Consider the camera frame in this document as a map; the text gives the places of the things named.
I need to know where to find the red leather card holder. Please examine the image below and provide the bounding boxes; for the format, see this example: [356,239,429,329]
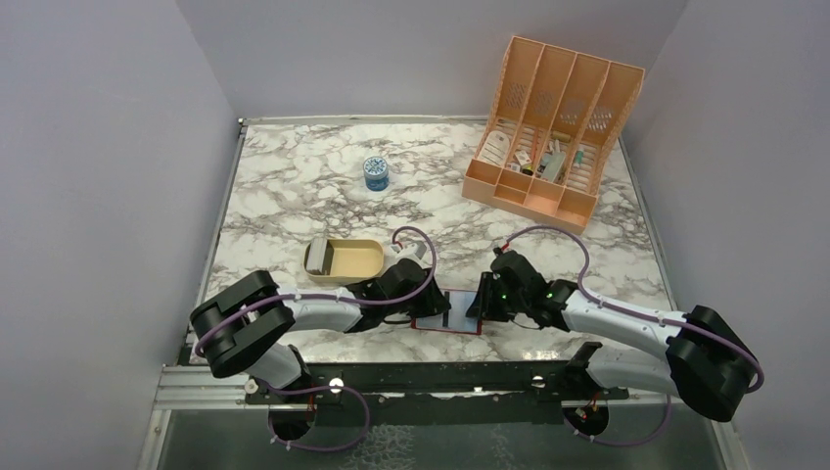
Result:
[410,289,485,337]

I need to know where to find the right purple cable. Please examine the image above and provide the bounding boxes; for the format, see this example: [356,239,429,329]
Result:
[495,224,766,450]

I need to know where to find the white striped card in organizer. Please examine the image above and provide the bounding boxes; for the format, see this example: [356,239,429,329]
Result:
[477,130,511,166]

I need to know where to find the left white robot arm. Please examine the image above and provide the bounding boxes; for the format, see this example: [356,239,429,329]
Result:
[190,258,450,402]

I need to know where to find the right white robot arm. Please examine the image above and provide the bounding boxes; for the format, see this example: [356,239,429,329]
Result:
[468,251,760,422]

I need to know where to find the orange plastic file organizer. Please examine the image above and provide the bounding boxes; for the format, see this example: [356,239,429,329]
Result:
[462,36,646,234]

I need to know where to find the beige oval tray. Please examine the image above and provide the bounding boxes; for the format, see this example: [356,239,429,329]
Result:
[302,238,385,284]

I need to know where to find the small items in organizer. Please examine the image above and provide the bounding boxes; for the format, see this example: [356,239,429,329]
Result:
[505,131,573,184]

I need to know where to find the blue round tin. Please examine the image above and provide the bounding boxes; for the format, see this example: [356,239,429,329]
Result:
[362,157,390,192]

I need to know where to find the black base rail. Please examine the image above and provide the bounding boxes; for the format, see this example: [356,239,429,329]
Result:
[245,360,628,427]

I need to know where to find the stack of cards in tray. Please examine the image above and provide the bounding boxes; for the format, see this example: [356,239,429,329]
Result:
[304,237,334,275]

